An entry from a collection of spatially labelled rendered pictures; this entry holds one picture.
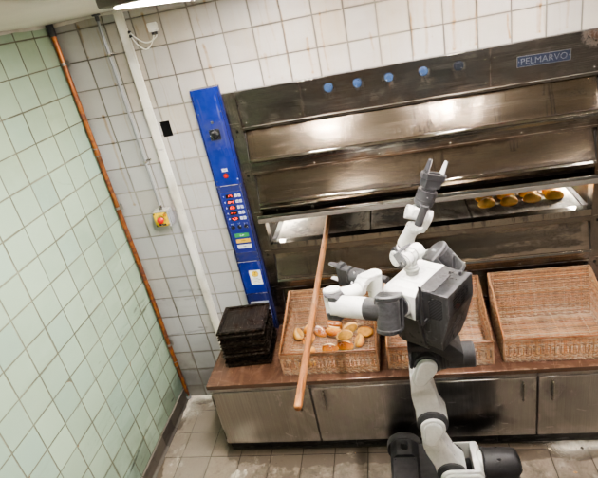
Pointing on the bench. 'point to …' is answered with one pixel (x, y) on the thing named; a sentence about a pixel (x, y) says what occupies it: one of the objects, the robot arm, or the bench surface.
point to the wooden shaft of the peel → (311, 321)
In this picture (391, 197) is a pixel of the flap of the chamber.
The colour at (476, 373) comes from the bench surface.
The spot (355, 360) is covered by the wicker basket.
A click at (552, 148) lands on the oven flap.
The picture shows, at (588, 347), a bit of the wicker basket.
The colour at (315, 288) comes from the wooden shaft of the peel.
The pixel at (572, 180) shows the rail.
